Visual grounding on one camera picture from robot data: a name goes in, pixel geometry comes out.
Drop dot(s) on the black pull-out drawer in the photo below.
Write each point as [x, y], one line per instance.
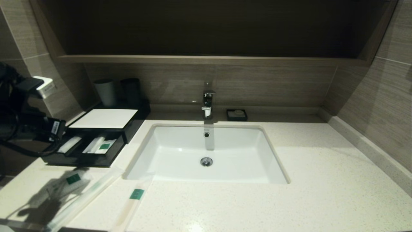
[80, 161]

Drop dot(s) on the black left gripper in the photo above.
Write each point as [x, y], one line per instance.
[30, 128]

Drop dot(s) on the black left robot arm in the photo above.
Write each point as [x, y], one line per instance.
[11, 93]

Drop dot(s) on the white paper card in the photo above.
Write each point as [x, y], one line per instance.
[106, 118]

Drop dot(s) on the narrow white wrapped packet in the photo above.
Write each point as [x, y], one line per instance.
[94, 144]

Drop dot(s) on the pale grey cup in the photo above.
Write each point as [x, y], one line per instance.
[105, 92]

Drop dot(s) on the black soap dish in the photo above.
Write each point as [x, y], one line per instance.
[229, 118]

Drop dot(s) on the black cup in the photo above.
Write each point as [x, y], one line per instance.
[130, 92]

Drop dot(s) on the chrome drain stopper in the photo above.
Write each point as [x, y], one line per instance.
[206, 161]

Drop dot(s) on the long clear toothbrush packet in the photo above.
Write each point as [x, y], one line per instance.
[91, 193]

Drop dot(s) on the round beige soap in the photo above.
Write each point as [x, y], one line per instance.
[238, 112]

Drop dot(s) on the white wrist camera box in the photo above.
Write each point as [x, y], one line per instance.
[45, 87]

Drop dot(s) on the chrome faucet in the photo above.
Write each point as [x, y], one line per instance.
[208, 100]

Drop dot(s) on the beige comb packet green label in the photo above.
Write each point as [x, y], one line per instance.
[137, 193]

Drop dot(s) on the wooden wall shelf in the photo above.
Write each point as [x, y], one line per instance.
[209, 59]

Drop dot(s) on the wide white wrapped packet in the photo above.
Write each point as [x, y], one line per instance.
[69, 144]

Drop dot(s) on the small clear green-label sachet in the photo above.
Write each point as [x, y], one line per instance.
[73, 178]

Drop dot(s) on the white ceramic sink basin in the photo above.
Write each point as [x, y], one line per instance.
[231, 154]

